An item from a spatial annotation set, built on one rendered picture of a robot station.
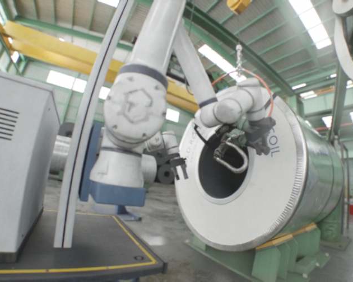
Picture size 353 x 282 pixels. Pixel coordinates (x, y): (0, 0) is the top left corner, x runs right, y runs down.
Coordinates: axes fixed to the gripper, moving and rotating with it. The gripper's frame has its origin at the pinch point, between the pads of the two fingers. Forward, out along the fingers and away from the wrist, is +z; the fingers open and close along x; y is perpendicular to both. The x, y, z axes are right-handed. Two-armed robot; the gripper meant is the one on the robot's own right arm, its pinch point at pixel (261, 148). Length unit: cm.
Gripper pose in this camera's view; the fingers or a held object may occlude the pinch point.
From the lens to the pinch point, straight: 87.5
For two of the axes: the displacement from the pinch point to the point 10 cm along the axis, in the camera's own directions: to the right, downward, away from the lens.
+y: -3.9, -2.9, 8.7
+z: 3.7, 8.2, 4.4
